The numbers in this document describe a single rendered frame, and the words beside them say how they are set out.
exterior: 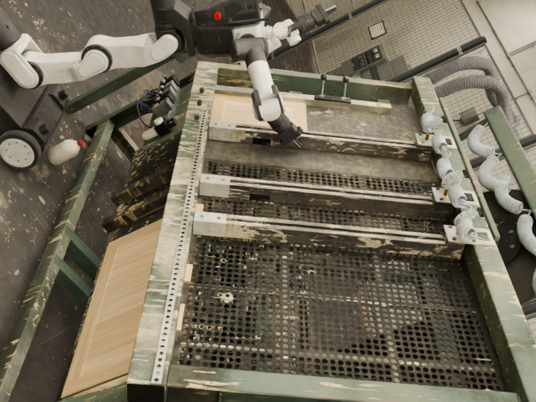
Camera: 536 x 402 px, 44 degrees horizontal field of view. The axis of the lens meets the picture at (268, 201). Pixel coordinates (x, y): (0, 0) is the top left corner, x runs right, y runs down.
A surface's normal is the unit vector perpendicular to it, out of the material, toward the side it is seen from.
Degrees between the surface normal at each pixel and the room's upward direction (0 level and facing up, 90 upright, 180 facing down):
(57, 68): 90
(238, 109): 54
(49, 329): 0
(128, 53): 90
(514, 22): 90
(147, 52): 90
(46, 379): 0
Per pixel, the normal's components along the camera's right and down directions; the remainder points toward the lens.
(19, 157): -0.01, 0.60
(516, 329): 0.11, -0.79
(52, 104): 0.87, -0.39
